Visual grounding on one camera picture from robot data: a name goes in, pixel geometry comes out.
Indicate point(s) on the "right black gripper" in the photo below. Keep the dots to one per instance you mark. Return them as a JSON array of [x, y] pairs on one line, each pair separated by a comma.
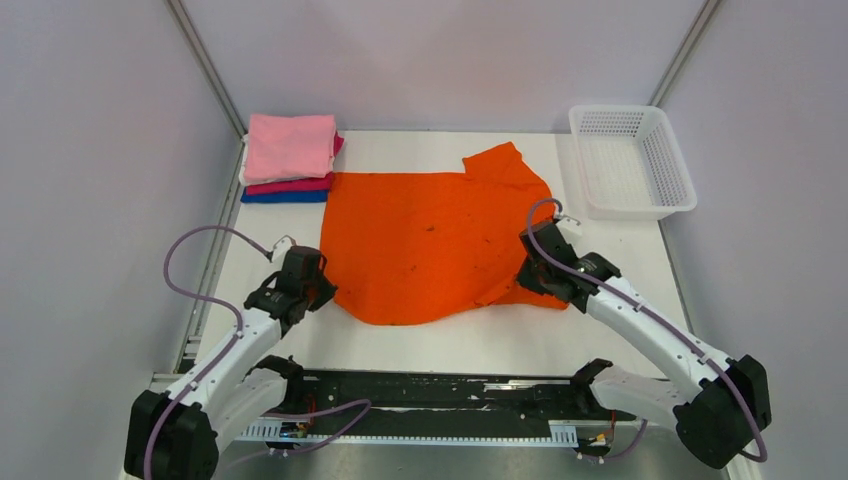
[[525, 280]]

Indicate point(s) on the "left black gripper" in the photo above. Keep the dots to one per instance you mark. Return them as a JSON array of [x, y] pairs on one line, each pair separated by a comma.
[[327, 291]]

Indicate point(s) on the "orange t-shirt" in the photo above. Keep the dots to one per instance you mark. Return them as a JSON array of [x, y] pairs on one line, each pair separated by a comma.
[[413, 248]]

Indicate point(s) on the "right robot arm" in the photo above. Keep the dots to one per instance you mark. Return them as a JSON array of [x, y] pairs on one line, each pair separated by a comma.
[[717, 405]]

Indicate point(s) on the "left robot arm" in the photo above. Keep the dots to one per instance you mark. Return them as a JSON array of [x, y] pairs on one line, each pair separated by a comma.
[[181, 432]]

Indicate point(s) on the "blue folded t-shirt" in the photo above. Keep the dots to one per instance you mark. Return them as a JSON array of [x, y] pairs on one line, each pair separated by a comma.
[[287, 197]]

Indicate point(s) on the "magenta folded t-shirt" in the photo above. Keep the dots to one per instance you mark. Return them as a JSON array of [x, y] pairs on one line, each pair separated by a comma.
[[305, 183]]

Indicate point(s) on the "white plastic basket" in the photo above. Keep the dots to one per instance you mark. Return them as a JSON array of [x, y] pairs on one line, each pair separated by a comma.
[[630, 164]]

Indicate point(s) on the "pink folded t-shirt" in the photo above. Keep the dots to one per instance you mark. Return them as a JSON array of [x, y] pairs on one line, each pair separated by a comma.
[[271, 123]]

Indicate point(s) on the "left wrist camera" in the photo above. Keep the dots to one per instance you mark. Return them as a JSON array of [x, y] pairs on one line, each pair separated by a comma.
[[279, 249]]

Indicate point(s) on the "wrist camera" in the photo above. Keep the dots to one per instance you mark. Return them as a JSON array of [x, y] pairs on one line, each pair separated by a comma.
[[570, 227], [279, 249]]

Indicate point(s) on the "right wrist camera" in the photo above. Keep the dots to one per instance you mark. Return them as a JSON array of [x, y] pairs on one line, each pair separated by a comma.
[[570, 227]]

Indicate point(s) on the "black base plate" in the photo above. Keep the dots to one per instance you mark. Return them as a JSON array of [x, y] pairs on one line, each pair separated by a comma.
[[439, 407]]

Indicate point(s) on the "right aluminium frame post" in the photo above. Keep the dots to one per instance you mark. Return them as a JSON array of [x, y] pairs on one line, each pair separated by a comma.
[[699, 26]]

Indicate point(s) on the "aluminium frame post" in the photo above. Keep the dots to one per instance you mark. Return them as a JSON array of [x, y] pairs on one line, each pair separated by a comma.
[[699, 26], [193, 39]]

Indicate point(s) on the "left aluminium frame post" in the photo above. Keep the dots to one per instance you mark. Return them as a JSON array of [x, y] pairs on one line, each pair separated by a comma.
[[193, 39]]

